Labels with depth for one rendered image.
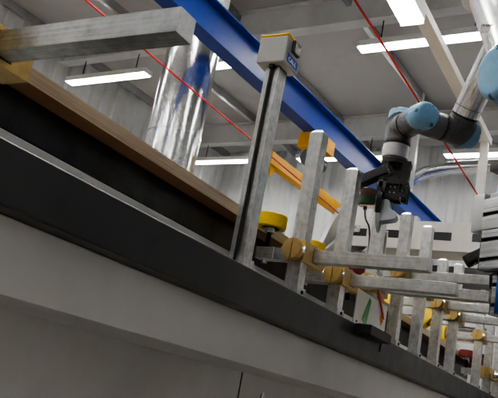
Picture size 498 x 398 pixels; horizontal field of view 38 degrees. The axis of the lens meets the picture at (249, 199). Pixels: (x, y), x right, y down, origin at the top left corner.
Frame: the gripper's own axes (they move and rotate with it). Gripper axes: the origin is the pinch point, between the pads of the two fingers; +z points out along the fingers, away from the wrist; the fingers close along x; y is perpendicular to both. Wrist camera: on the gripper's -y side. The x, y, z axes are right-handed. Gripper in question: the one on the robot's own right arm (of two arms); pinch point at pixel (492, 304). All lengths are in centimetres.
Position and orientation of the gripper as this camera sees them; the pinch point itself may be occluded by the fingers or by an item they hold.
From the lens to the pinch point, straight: 211.7
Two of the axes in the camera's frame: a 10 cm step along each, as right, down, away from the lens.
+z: -1.8, 9.5, -2.7
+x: 4.7, 3.3, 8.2
